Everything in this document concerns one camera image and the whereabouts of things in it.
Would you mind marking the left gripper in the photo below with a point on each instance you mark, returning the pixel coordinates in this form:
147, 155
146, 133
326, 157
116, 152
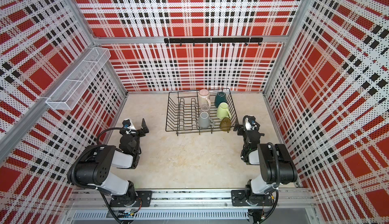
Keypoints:
145, 130

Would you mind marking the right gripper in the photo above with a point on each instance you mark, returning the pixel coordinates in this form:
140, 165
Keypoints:
237, 126

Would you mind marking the amber glass cup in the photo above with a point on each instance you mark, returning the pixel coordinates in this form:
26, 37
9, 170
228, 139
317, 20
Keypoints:
225, 125

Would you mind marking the light green mug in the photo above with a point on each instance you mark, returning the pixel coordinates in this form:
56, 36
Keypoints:
223, 111

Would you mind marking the black wire dish rack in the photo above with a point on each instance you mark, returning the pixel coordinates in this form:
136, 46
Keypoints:
183, 112

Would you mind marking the white grey-handled mug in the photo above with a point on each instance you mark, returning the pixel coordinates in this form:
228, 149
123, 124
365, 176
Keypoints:
205, 121

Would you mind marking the dark green mug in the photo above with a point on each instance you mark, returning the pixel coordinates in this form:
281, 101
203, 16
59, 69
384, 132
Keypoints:
220, 98

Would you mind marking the clear glass cup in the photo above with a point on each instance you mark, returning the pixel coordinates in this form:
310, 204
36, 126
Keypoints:
204, 108

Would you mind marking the purple iridescent mug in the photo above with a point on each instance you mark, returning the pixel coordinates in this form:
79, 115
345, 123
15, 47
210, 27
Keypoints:
204, 97

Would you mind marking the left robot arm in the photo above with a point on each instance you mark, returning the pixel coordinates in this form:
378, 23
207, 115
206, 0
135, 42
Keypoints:
91, 170

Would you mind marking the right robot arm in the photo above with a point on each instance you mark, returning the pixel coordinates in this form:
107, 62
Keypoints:
276, 166

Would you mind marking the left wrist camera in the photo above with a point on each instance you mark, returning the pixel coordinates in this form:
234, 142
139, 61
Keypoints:
127, 124

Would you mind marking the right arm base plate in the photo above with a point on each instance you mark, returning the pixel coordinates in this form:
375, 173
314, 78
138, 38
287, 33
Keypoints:
241, 198

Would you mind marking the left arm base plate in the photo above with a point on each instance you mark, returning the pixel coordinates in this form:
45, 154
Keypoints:
142, 198

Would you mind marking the white wire wall basket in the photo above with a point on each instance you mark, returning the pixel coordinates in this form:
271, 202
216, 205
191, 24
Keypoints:
70, 91

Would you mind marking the black wall hook rail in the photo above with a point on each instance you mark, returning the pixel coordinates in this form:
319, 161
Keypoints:
181, 41

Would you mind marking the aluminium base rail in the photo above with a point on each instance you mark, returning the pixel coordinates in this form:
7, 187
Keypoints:
189, 206

